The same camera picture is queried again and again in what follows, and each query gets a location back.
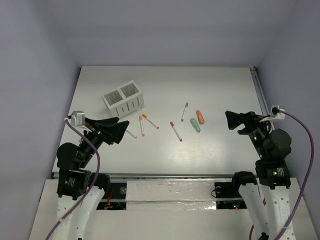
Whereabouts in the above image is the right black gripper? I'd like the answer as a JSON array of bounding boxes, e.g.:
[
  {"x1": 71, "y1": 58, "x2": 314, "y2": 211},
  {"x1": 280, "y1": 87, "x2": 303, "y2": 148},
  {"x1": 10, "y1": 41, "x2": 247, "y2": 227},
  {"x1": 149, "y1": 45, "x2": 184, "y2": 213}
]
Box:
[{"x1": 225, "y1": 109, "x2": 272, "y2": 158}]

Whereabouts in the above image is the orange translucent highlighter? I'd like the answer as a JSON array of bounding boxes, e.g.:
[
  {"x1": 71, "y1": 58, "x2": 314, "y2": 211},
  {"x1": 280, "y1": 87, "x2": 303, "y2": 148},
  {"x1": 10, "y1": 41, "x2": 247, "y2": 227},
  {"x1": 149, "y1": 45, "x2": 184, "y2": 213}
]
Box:
[{"x1": 196, "y1": 110, "x2": 205, "y2": 125}]

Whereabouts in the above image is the green translucent highlighter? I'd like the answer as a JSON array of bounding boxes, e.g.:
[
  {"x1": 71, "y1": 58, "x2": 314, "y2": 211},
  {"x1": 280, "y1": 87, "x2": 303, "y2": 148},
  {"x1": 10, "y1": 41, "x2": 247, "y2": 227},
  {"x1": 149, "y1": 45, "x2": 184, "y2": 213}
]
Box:
[{"x1": 190, "y1": 118, "x2": 201, "y2": 133}]

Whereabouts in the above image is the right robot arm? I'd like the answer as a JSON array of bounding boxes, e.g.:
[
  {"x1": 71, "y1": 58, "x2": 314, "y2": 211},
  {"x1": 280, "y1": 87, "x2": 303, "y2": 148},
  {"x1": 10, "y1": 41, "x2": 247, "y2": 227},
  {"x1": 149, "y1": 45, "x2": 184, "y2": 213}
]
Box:
[{"x1": 225, "y1": 111, "x2": 296, "y2": 240}]

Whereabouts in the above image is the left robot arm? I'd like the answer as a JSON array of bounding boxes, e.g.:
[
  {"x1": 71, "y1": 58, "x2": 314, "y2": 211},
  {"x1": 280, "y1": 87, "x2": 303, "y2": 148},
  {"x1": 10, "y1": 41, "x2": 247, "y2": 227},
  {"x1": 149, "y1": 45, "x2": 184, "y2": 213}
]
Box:
[{"x1": 46, "y1": 111, "x2": 130, "y2": 240}]

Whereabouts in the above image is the yellow capped white marker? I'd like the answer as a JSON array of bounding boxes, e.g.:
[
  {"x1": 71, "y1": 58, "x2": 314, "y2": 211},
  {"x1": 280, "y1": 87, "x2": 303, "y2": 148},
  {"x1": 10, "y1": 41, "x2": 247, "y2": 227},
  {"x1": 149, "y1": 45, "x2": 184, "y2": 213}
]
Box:
[{"x1": 126, "y1": 130, "x2": 138, "y2": 139}]

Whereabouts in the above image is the peach capped white marker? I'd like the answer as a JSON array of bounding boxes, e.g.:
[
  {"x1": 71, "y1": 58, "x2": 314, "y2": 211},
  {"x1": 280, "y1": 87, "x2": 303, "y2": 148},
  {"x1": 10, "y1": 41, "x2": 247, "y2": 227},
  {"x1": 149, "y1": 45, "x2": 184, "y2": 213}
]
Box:
[{"x1": 139, "y1": 115, "x2": 145, "y2": 137}]

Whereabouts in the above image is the white two-compartment slotted holder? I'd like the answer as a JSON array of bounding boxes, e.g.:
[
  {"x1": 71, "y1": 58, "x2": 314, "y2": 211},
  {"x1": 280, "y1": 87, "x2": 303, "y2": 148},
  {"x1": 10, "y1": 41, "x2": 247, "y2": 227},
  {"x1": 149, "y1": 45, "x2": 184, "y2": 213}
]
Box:
[{"x1": 101, "y1": 80, "x2": 145, "y2": 119}]

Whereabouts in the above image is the orange capped white marker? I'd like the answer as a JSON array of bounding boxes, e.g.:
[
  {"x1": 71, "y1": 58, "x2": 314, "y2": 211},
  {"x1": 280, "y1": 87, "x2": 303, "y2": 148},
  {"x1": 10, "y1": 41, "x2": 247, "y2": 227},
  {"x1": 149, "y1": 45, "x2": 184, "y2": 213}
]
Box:
[{"x1": 142, "y1": 114, "x2": 160, "y2": 129}]

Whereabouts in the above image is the pink capped white marker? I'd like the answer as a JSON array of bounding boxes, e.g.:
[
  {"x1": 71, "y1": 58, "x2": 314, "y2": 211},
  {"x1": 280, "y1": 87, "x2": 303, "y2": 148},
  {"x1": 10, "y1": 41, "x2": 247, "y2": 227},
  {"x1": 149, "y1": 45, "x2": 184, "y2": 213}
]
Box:
[{"x1": 170, "y1": 121, "x2": 183, "y2": 142}]

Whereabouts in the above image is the purple capped white marker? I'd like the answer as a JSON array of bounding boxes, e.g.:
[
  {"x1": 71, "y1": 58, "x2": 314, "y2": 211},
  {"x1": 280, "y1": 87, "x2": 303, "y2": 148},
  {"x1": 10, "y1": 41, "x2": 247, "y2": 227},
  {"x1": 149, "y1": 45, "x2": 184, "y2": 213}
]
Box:
[{"x1": 180, "y1": 102, "x2": 189, "y2": 122}]

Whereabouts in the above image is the white foam base cover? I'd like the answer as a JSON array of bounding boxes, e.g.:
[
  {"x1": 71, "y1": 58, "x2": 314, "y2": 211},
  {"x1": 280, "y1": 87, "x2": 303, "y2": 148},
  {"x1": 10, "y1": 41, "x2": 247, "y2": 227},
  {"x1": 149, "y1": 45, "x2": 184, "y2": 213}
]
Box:
[{"x1": 27, "y1": 177, "x2": 313, "y2": 240}]

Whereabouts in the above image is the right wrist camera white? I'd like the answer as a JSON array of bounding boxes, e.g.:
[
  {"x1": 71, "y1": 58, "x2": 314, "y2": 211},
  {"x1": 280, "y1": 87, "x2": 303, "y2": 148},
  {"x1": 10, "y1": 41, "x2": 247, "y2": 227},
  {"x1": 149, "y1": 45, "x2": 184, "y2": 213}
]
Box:
[{"x1": 259, "y1": 105, "x2": 285, "y2": 123}]

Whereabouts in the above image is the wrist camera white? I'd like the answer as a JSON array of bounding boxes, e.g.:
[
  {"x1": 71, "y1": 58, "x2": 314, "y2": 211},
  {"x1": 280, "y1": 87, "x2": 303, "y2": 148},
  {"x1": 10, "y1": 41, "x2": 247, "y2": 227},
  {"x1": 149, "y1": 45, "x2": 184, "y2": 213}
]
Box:
[
  {"x1": 68, "y1": 110, "x2": 88, "y2": 131},
  {"x1": 259, "y1": 105, "x2": 285, "y2": 123}
]

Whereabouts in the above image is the aluminium rail right edge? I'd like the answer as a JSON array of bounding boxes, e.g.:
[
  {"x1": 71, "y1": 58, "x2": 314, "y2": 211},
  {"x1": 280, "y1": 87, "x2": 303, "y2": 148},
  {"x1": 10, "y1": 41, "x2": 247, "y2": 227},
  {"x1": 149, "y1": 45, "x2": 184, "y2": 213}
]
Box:
[{"x1": 249, "y1": 67, "x2": 270, "y2": 116}]

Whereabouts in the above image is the aluminium rail edge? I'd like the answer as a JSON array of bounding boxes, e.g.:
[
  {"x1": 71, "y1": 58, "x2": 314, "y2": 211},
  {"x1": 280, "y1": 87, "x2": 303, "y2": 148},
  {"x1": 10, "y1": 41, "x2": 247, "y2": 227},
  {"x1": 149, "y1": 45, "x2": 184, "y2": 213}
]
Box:
[
  {"x1": 51, "y1": 171, "x2": 261, "y2": 180},
  {"x1": 249, "y1": 67, "x2": 270, "y2": 116}
]

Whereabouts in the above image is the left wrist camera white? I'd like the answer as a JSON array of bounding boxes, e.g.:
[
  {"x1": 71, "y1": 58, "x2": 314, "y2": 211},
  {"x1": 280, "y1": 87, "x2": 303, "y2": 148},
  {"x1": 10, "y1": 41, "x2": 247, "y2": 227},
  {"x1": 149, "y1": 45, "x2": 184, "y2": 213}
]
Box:
[{"x1": 68, "y1": 110, "x2": 88, "y2": 131}]

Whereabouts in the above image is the aluminium rail front edge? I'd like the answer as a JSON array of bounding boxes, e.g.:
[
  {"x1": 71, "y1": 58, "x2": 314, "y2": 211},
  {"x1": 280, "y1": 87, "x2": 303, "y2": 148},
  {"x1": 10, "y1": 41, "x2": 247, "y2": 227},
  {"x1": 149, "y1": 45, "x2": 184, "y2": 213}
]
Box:
[{"x1": 51, "y1": 171, "x2": 261, "y2": 180}]

